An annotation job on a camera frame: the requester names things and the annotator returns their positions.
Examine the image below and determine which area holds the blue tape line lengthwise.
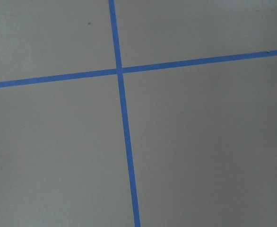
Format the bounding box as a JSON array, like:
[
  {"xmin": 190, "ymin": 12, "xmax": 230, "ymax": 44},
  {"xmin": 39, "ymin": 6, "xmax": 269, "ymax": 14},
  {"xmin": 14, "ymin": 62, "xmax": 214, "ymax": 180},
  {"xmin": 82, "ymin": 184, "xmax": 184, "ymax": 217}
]
[{"xmin": 108, "ymin": 0, "xmax": 141, "ymax": 227}]

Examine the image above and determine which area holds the blue tape line crosswise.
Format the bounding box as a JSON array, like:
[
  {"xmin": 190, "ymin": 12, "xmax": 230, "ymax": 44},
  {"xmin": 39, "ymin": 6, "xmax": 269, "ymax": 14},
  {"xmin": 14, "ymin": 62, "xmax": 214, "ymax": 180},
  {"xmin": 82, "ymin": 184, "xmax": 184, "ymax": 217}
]
[{"xmin": 0, "ymin": 48, "xmax": 277, "ymax": 90}]

